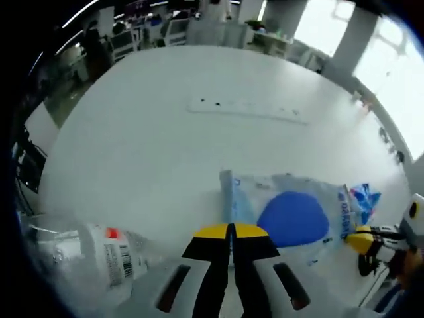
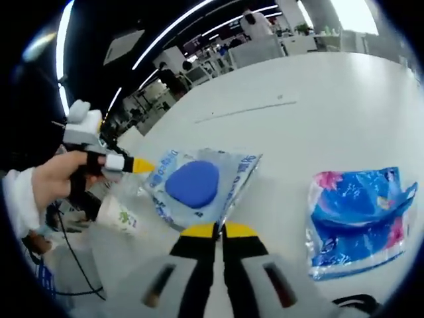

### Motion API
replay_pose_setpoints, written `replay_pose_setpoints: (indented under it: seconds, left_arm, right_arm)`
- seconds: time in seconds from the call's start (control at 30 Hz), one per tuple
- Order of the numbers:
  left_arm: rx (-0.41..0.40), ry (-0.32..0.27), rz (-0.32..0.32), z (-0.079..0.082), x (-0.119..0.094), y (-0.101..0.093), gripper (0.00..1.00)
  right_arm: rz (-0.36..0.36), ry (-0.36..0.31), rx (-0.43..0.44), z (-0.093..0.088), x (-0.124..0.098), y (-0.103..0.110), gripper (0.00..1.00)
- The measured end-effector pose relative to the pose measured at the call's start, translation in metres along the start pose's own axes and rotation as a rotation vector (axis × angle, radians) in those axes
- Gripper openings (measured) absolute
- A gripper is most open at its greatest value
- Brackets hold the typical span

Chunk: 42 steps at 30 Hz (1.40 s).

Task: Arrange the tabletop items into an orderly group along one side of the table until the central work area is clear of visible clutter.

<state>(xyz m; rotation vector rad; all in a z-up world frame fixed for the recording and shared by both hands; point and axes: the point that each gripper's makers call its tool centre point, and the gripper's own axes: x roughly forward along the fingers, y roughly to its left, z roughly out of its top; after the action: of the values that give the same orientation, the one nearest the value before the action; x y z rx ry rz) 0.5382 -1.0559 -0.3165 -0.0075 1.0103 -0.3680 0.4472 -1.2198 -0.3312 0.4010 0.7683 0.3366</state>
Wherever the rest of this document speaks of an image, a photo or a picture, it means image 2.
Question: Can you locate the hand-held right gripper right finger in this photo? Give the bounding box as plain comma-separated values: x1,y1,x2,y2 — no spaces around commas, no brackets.
221,222,299,318

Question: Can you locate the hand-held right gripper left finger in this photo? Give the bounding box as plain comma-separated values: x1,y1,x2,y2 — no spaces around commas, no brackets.
140,222,216,318

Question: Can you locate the white paper cup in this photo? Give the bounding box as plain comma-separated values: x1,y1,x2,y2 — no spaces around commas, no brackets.
95,193,150,238

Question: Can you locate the clear wipes packet blue lid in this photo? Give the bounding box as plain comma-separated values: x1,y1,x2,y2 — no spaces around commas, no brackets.
137,148,263,233

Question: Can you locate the blue flowered tissue packet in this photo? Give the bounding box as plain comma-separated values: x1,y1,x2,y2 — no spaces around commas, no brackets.
306,167,419,282

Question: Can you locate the person's left hand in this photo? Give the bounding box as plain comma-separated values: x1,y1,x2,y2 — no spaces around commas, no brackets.
32,150,107,213

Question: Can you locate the ceiling air vent panel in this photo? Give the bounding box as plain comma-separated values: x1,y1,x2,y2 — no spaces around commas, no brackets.
103,28,146,66

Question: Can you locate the long ceiling light strip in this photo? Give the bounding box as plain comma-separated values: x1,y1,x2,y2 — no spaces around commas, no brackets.
132,0,213,70
56,0,76,82

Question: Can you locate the white office chair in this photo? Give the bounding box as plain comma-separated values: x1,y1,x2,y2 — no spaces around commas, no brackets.
187,66,209,83

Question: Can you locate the clear tape strip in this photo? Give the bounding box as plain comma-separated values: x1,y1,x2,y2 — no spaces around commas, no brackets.
193,94,297,124

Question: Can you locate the white table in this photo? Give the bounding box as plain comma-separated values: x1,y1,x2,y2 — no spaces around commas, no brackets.
89,51,420,318

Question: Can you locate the white cabinet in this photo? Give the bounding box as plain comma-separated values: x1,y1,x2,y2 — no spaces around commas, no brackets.
284,34,315,56

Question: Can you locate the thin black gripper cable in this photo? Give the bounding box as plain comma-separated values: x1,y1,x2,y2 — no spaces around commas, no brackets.
58,208,107,301

